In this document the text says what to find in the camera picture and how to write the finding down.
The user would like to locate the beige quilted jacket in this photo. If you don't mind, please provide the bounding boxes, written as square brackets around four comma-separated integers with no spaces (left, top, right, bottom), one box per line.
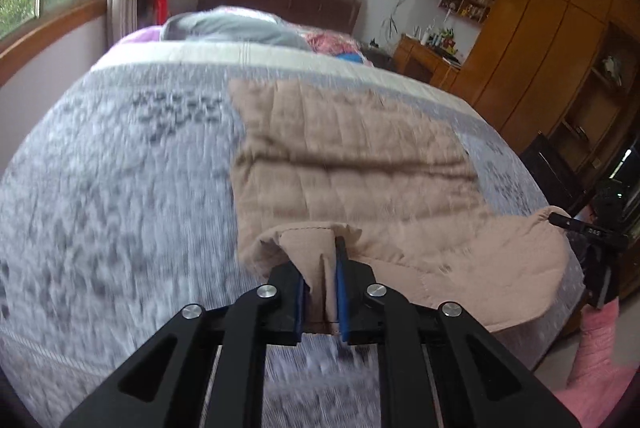
[229,79,570,334]

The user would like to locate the black chair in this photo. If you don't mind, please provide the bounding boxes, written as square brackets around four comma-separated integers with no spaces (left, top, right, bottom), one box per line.
[520,133,585,216]

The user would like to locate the pink fluffy sleeve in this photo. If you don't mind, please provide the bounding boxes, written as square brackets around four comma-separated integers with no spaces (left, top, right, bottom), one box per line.
[554,299,639,427]

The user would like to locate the wooden wardrobe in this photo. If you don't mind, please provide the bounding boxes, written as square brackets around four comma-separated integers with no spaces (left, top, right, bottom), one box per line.
[442,0,639,188]

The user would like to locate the grey quilted bedspread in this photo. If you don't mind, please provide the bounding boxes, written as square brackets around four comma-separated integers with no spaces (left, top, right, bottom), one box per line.
[0,38,586,428]

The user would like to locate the wooden desk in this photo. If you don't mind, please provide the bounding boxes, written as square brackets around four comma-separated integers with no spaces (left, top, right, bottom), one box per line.
[393,34,461,91]

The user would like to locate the blue cloth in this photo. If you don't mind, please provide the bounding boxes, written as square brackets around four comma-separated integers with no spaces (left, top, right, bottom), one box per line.
[336,53,363,64]

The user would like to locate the red patterned cloth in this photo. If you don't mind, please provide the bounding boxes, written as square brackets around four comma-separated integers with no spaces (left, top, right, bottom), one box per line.
[303,30,360,56]

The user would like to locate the grey pillow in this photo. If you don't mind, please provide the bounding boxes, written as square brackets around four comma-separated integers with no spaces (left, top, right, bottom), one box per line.
[160,6,312,52]

